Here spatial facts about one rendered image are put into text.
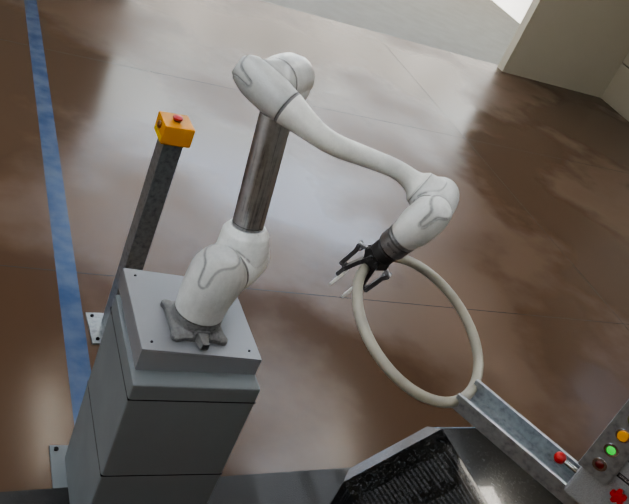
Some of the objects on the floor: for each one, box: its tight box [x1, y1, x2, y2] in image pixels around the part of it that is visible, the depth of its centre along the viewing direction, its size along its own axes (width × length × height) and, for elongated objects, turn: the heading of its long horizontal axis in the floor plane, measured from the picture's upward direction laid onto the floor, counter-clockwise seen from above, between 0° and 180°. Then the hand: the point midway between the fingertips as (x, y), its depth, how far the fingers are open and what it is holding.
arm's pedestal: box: [49, 295, 260, 504], centre depth 276 cm, size 50×50×80 cm
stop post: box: [85, 111, 195, 345], centre depth 338 cm, size 20×20×109 cm
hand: (344, 283), depth 238 cm, fingers closed on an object, 4 cm apart
